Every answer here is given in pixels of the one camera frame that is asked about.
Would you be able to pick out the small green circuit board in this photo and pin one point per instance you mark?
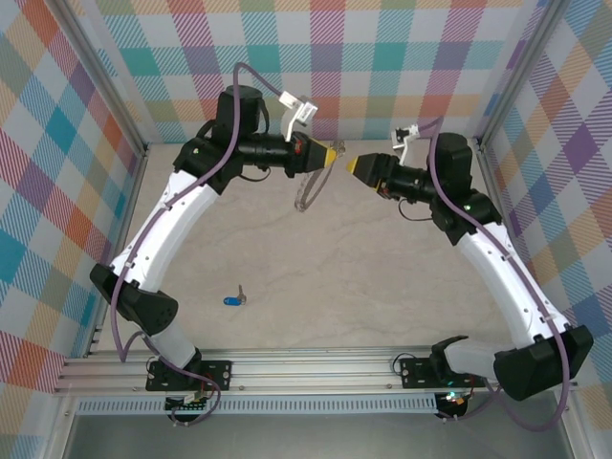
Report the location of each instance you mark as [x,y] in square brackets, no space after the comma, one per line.
[189,406]

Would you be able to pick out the right white camera bracket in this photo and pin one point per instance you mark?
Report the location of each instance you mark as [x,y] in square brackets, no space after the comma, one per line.
[406,150]

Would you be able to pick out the aluminium frame leg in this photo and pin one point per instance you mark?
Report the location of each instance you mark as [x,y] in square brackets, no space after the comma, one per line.
[574,425]
[57,430]

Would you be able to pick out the aluminium corner post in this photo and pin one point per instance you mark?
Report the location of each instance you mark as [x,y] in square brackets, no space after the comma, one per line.
[102,76]
[522,72]

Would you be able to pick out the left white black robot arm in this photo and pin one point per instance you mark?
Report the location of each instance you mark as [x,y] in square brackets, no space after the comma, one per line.
[158,229]

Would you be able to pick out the left white camera bracket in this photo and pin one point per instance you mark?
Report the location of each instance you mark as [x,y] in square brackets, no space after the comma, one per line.
[290,126]

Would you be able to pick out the aluminium slotted frame rail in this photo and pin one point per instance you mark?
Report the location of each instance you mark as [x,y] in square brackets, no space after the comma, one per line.
[311,370]

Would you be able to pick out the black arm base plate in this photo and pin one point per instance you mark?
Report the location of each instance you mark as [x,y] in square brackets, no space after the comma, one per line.
[413,370]
[220,375]

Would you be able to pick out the white camera bracket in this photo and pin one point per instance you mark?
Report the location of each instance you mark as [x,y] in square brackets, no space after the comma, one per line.
[290,126]
[406,150]

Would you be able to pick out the aluminium side rail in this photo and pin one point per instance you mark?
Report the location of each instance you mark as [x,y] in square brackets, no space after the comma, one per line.
[487,167]
[129,203]

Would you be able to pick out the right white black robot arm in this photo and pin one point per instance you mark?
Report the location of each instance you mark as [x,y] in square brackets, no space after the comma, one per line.
[507,277]

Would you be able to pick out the small circuit board with LEDs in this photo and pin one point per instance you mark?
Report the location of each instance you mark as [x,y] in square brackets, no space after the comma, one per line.
[454,400]

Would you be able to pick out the key with blue tag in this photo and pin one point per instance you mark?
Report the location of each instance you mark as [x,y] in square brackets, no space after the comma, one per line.
[231,300]

